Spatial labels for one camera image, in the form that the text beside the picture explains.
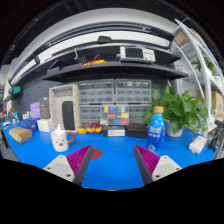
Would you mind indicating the dark grey upright box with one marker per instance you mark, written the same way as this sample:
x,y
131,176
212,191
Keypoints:
x,y
44,108

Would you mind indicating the grey oscilloscope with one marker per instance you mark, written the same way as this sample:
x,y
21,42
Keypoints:
x,y
136,54

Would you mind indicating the blue drink bottle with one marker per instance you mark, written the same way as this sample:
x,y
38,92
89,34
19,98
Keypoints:
x,y
156,130

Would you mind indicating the white spoon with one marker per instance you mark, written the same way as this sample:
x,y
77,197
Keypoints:
x,y
59,129

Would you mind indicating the yellow multimeter with red leads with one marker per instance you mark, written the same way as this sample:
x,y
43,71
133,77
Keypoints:
x,y
91,128

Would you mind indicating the black workbench shelf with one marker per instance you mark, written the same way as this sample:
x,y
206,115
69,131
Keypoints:
x,y
110,70

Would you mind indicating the white rectangular block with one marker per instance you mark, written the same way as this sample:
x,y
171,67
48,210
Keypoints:
x,y
198,144

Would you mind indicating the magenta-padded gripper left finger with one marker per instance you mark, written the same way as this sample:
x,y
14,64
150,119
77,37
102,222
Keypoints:
x,y
59,166

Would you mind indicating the white shelf unit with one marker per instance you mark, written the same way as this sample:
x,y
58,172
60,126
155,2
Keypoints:
x,y
208,86

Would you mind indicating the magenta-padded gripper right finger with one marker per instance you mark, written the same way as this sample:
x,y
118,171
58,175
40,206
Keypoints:
x,y
165,166

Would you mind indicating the teal small object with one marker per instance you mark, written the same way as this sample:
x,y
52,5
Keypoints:
x,y
16,90

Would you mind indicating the purple bag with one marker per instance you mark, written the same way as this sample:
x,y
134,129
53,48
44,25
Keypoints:
x,y
35,110

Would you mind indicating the beige perforated storage tray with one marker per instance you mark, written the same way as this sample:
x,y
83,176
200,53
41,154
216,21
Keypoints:
x,y
56,100

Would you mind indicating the black clamp stand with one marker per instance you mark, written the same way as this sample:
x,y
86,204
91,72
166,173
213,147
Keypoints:
x,y
216,136

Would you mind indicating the blue box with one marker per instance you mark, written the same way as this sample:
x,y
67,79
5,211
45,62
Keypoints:
x,y
29,125

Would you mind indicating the small white cube box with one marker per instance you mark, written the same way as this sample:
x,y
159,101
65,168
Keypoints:
x,y
45,125

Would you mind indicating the drawer cabinet with coloured contents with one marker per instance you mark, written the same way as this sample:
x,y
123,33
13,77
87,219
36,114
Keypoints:
x,y
115,116

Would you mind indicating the flat black rectangular device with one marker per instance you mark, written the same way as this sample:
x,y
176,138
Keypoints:
x,y
68,115

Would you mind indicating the small black device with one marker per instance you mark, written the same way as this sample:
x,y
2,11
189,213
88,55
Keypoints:
x,y
104,40

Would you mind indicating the green potted plant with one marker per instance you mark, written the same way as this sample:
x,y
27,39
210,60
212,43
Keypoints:
x,y
180,110

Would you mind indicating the black box with white label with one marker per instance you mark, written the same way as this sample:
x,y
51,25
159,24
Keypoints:
x,y
114,131

